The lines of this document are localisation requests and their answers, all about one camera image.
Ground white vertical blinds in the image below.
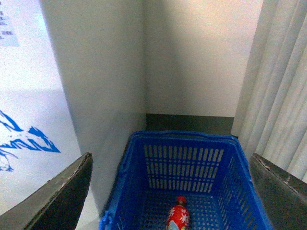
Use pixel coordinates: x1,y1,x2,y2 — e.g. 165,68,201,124
231,0,307,182

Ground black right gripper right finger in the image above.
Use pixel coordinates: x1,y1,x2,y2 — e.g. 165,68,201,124
249,153,307,230

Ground red labelled tea bottle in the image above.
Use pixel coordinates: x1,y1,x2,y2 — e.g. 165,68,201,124
166,196,190,230

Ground white and blue chest freezer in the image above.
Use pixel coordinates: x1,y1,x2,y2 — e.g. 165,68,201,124
0,0,80,213

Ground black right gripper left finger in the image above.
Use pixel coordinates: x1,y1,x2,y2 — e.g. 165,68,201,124
0,153,93,230

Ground blue plastic shopping basket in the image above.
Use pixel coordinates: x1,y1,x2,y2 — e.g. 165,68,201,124
99,131,272,230

